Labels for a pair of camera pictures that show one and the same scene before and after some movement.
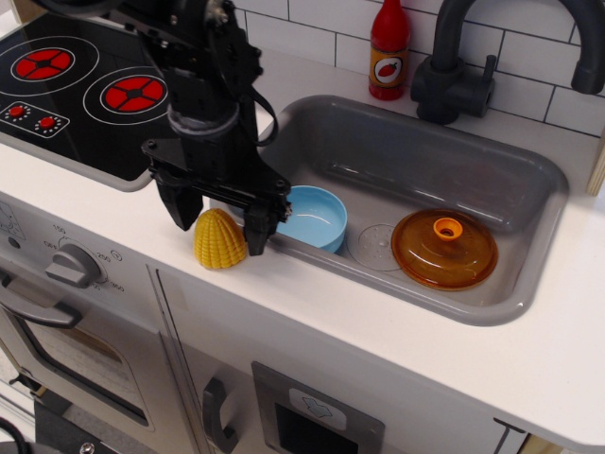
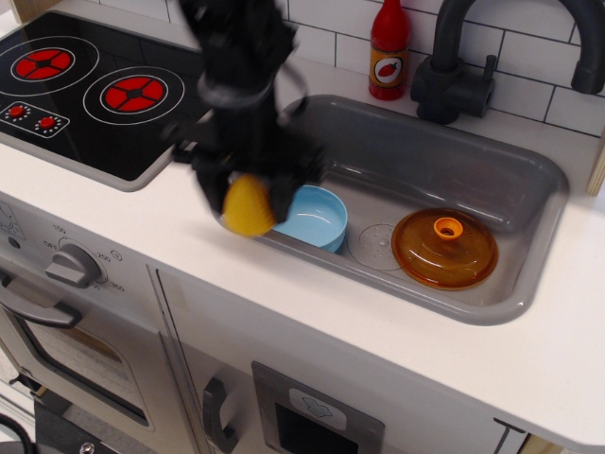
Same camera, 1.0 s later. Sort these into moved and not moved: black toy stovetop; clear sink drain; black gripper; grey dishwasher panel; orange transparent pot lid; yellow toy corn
Moved: black gripper; yellow toy corn
Not moved: black toy stovetop; orange transparent pot lid; grey dishwasher panel; clear sink drain
